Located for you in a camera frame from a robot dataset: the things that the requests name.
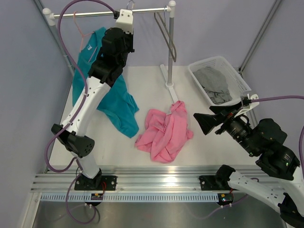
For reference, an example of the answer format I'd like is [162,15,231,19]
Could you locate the grey velvet hanger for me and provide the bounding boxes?
[153,12,177,62]

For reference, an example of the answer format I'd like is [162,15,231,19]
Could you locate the white plastic basket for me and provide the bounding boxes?
[187,56,251,106]

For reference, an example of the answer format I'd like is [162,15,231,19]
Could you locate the teal t shirt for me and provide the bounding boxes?
[77,27,139,138]

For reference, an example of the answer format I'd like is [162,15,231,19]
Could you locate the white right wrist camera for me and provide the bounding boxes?
[235,92,259,117]

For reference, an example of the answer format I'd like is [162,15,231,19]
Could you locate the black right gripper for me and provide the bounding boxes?
[193,100,259,155]

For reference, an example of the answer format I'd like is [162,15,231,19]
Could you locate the pink t shirt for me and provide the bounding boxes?
[135,100,194,163]

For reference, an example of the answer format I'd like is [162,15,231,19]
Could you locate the grey cloth in basket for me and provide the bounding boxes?
[193,66,232,105]

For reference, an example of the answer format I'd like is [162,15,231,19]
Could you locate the white and metal clothes rack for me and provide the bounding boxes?
[42,0,183,107]

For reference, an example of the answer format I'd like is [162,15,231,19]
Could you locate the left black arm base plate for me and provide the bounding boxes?
[74,175,117,191]

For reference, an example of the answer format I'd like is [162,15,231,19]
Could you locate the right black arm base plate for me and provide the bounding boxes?
[199,175,238,191]

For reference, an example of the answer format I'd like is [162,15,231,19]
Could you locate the pink wire hanger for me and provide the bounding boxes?
[73,11,98,64]

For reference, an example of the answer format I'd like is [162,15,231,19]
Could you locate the cream hanger with metal hook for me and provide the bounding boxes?
[126,0,135,11]

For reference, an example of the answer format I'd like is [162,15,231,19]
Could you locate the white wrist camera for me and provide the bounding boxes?
[235,92,259,117]
[115,9,133,34]

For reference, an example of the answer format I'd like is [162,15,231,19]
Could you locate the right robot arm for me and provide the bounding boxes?
[193,98,304,228]

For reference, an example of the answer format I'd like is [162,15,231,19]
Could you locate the aluminium mounting rail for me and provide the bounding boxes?
[30,165,283,192]

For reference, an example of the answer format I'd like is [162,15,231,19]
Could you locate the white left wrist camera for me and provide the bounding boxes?
[115,9,133,34]

